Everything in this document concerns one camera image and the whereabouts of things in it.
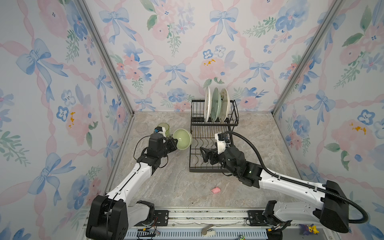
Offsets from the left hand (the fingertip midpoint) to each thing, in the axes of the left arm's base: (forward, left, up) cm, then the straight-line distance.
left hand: (177, 138), depth 83 cm
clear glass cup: (+19, +28, -15) cm, 37 cm away
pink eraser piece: (-23, -21, -17) cm, 35 cm away
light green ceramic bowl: (0, -4, 0) cm, 4 cm away
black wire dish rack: (+14, -15, -15) cm, 26 cm away
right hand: (-7, -16, +5) cm, 18 cm away
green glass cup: (+2, +5, +7) cm, 9 cm away
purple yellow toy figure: (-40, -62, -15) cm, 75 cm away
